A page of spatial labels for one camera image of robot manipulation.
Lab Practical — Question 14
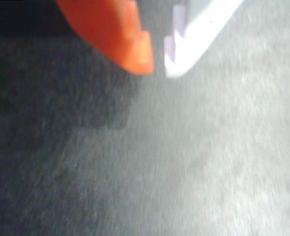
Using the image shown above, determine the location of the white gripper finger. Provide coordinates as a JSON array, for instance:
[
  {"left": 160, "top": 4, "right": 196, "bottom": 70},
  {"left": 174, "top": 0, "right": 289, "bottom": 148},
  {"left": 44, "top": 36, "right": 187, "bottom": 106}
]
[{"left": 164, "top": 0, "right": 244, "bottom": 79}]

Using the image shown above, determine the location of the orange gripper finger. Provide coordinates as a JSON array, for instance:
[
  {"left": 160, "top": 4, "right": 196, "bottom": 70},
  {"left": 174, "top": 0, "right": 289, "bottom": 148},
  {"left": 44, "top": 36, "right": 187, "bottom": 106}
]
[{"left": 55, "top": 0, "right": 155, "bottom": 75}]

